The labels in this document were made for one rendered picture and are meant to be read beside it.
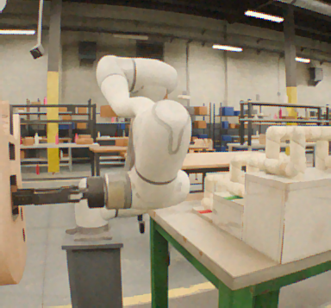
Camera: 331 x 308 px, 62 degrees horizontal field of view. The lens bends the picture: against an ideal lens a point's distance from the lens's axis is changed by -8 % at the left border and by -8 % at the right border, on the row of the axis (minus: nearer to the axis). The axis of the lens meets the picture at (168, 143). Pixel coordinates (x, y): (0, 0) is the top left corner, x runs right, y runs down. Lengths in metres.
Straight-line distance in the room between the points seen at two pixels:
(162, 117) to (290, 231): 0.34
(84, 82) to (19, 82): 2.49
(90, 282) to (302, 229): 1.04
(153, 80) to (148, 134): 0.58
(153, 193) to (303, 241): 0.34
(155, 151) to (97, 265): 0.91
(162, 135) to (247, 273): 0.31
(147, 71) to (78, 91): 10.65
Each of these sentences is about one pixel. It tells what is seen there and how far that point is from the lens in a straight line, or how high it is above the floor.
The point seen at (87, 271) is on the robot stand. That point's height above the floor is 0.57.
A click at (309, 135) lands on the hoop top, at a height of 1.19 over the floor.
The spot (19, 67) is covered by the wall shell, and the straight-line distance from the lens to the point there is 11.97.
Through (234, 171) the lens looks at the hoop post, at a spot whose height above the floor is 1.09.
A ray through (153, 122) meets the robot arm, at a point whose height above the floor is 1.22.
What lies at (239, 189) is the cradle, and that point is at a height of 1.05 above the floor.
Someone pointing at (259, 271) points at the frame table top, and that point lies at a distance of 0.63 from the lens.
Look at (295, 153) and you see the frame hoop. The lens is 0.63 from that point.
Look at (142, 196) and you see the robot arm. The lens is 0.68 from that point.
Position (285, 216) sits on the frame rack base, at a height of 1.04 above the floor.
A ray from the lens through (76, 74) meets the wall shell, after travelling 11.84.
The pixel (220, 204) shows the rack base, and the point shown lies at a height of 1.00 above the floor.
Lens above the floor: 1.21
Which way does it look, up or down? 3 degrees down
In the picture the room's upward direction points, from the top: straight up
